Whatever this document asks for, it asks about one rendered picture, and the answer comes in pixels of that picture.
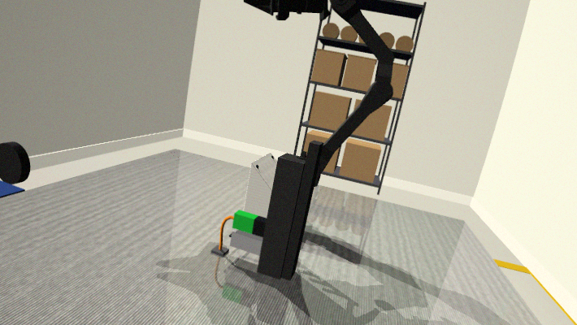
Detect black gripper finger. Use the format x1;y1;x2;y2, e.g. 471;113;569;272
244;0;275;16

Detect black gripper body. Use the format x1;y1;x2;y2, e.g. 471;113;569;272
274;0;307;20

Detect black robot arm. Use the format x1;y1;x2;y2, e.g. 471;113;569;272
304;0;395;187

